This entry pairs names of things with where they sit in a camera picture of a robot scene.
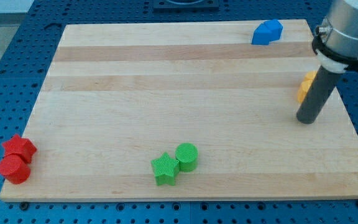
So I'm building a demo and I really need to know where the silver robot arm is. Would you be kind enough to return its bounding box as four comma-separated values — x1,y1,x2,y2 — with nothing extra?
312,0,358,73

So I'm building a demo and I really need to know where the green star block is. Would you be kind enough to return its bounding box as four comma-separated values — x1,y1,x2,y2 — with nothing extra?
150,152,180,186

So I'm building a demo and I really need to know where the red star block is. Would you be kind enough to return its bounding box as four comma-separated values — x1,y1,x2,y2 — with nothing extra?
1,134,37,164

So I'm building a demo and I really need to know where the green cylinder block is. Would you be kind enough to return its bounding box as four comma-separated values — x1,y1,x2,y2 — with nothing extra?
175,142,198,172

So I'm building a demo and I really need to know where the wooden board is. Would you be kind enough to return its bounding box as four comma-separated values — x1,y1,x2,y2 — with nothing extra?
0,19,358,202

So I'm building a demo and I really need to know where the blue block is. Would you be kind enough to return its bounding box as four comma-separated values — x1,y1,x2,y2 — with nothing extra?
251,19,283,45

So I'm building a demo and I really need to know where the yellow block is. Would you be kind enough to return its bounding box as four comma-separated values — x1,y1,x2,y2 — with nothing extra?
296,70,317,103

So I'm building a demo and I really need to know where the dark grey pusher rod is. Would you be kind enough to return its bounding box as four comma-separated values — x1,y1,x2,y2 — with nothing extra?
296,67,342,124

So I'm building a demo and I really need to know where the red cylinder block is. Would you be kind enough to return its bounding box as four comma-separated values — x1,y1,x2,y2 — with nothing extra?
0,155,30,184

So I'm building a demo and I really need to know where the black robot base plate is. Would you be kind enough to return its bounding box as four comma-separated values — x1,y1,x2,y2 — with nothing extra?
152,0,220,11

